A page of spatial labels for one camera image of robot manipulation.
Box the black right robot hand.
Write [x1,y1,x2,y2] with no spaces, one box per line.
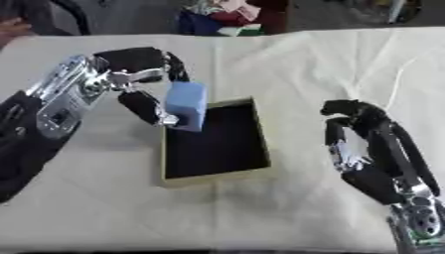
[320,98,442,206]

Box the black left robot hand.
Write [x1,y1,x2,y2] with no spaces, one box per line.
[91,46,192,127]

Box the light blue rectangular block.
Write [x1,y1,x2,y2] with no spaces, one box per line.
[163,81,209,133]

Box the pile of colourful objects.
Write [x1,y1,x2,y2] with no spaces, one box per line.
[175,0,292,38]

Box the tan box with black inside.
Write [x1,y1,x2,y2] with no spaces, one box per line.
[158,96,273,189]

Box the black chair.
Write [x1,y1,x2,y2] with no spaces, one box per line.
[49,0,94,37]

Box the person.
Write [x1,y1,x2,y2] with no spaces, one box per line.
[0,0,67,48]

